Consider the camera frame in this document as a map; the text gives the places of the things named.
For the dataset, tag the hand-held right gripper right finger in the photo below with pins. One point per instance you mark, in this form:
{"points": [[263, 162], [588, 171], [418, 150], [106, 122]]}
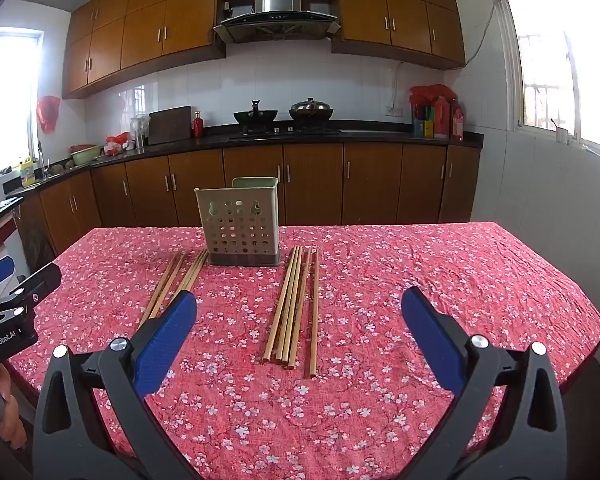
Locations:
{"points": [[430, 335]]}

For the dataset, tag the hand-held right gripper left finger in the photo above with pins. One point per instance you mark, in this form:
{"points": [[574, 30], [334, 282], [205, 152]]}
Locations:
{"points": [[170, 340]]}

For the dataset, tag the row of wooden chopsticks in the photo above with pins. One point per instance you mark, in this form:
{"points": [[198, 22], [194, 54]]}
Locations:
{"points": [[290, 305]]}

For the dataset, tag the perforated green utensil holder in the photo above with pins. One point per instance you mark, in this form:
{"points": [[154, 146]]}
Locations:
{"points": [[240, 225]]}

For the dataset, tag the person's left hand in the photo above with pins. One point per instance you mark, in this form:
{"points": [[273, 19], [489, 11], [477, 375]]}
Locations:
{"points": [[9, 410]]}

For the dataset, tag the dark wooden sideboard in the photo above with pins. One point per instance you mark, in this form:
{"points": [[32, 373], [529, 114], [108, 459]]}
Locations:
{"points": [[0, 230]]}

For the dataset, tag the red floral tablecloth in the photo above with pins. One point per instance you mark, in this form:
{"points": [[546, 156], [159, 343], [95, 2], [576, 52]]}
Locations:
{"points": [[360, 410]]}

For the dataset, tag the yellow dish soap bottle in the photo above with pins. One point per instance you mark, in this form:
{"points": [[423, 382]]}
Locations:
{"points": [[28, 172]]}

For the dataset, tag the metal faucet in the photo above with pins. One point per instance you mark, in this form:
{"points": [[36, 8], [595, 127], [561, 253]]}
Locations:
{"points": [[41, 160]]}

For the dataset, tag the green basin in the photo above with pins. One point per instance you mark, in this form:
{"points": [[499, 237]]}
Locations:
{"points": [[85, 155]]}

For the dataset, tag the red and white plastic bag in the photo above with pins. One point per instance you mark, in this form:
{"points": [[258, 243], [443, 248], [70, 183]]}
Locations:
{"points": [[116, 144]]}

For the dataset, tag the wooden base cabinets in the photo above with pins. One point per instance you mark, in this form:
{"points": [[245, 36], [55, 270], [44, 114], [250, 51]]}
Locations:
{"points": [[370, 185]]}

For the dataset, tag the hanging red plastic bag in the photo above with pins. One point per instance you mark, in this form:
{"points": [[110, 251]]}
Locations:
{"points": [[48, 115]]}

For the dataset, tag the small bright window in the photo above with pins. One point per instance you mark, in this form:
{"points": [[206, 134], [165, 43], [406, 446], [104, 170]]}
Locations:
{"points": [[10, 105]]}

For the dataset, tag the dark wooden cutting board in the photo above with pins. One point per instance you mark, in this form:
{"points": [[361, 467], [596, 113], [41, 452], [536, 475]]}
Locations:
{"points": [[170, 125]]}

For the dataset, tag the black stone countertop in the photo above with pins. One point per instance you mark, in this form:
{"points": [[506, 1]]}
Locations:
{"points": [[205, 140]]}

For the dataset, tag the colourful boxes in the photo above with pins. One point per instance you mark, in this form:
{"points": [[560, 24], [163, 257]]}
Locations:
{"points": [[422, 122]]}

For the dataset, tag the small red bottle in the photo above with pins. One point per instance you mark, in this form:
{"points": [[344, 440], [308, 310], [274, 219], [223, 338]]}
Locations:
{"points": [[197, 126]]}

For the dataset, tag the red detergent bottles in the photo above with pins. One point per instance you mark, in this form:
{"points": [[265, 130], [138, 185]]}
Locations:
{"points": [[456, 120]]}

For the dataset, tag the black gas stove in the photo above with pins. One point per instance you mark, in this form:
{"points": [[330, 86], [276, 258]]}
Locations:
{"points": [[285, 133]]}

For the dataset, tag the small white sill object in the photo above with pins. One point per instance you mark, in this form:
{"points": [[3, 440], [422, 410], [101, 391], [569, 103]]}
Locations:
{"points": [[561, 136]]}

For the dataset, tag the black wok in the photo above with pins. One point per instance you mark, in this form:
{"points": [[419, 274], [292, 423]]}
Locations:
{"points": [[255, 116]]}

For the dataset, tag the pot with glass lid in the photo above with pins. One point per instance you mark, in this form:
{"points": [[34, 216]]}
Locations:
{"points": [[311, 110]]}

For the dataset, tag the large white-framed window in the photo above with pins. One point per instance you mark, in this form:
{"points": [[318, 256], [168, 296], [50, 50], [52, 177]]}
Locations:
{"points": [[570, 60]]}

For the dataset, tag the steel range hood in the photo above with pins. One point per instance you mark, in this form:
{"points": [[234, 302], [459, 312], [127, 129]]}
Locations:
{"points": [[277, 0]]}

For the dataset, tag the white wall socket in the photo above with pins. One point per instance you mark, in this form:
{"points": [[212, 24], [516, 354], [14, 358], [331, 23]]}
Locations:
{"points": [[394, 110]]}

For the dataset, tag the wooden wall cabinets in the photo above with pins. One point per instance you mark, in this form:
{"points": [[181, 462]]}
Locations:
{"points": [[145, 30]]}

